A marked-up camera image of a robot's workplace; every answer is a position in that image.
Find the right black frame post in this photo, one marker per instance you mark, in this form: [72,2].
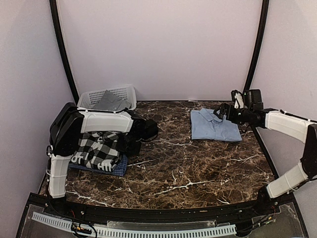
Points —
[258,45]

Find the grey shirt in basket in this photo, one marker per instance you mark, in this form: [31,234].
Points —
[111,102]

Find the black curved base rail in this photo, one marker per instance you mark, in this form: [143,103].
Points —
[235,213]

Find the black frame post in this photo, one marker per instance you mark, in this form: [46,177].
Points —
[258,45]
[62,50]

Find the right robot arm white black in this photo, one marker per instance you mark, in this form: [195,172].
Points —
[248,108]

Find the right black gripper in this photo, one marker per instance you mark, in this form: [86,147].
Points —
[224,106]

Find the light blue long sleeve shirt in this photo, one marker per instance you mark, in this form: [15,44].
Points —
[206,125]

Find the left black frame post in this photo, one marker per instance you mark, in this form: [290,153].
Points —
[62,50]

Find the blue checked shirt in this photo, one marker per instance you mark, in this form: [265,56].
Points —
[119,170]

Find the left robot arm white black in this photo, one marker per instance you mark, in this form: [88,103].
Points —
[73,121]

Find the white plastic mesh basket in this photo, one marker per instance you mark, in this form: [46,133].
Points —
[89,99]

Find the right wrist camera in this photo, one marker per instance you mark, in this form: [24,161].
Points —
[237,98]

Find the black white plaid shirt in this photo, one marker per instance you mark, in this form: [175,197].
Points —
[97,150]

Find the white slotted cable duct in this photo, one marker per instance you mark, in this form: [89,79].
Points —
[124,232]

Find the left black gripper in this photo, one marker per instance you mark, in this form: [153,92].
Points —
[120,144]

